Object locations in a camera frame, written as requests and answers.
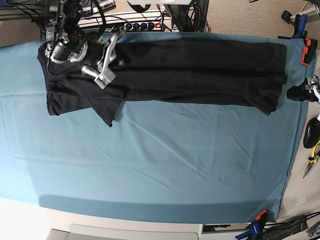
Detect blue table cloth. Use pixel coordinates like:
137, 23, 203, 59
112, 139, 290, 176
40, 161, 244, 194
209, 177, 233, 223
0, 39, 316, 224

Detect black T-shirt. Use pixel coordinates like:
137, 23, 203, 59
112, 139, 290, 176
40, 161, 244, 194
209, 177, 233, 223
37, 39, 287, 126

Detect orange blue clamp bottom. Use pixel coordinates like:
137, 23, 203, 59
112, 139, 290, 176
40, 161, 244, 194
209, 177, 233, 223
235, 209, 270, 240

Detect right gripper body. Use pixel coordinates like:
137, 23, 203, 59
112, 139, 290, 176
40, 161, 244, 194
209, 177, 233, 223
45, 33, 122, 75

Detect yellow handled pliers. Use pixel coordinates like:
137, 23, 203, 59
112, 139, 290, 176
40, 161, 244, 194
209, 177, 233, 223
302, 140, 320, 179

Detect white power strip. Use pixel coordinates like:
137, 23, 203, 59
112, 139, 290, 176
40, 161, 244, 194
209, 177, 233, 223
98, 21, 173, 33

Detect blue clamp top right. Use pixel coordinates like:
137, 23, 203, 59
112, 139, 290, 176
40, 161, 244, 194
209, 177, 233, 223
291, 14, 308, 40

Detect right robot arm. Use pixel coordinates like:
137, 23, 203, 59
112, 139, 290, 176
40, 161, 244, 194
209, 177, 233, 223
39, 0, 125, 82

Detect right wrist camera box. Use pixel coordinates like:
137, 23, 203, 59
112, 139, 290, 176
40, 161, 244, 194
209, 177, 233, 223
94, 69, 116, 90

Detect black computer mouse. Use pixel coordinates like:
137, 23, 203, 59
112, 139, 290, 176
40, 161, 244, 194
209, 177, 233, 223
303, 117, 320, 149

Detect orange black clamp top right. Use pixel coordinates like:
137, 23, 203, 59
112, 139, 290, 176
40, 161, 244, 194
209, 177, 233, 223
301, 38, 318, 66

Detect black caster wheel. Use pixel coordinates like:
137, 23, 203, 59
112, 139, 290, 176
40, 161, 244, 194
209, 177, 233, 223
281, 10, 292, 25

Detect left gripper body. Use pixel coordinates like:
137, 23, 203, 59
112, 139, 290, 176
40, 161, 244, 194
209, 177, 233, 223
305, 72, 320, 103

